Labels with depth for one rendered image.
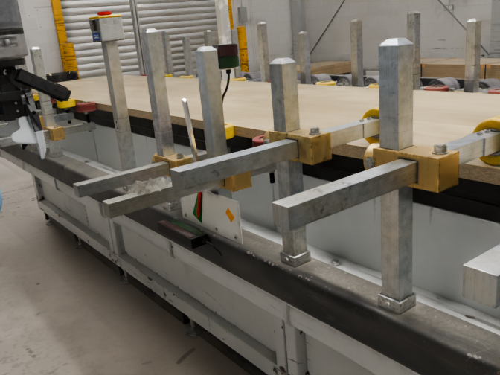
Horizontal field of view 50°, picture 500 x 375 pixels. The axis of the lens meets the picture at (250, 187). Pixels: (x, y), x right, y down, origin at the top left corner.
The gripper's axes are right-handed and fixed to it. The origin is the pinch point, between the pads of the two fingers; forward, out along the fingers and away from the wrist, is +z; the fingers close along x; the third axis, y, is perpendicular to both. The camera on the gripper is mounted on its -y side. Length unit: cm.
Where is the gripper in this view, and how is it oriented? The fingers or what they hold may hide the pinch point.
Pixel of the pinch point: (36, 154)
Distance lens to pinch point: 122.7
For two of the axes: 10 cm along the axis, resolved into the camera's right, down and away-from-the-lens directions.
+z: 0.8, 9.5, 3.0
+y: -8.0, 2.4, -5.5
